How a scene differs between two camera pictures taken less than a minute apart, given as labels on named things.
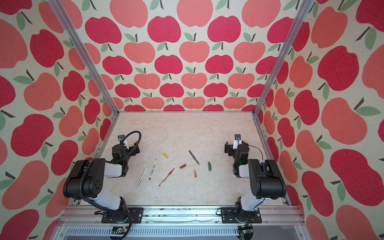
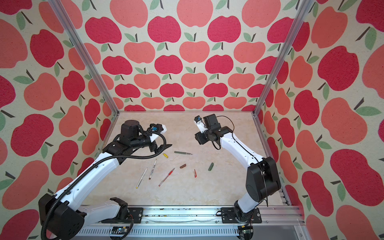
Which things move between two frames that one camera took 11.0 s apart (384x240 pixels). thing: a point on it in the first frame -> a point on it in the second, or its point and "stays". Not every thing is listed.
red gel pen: (168, 174) stays
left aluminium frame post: (68, 24) stays
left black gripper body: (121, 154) -> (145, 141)
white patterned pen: (154, 164) stays
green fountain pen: (193, 157) -> (185, 153)
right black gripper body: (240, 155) -> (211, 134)
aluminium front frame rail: (82, 215) stays
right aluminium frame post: (293, 32) stays
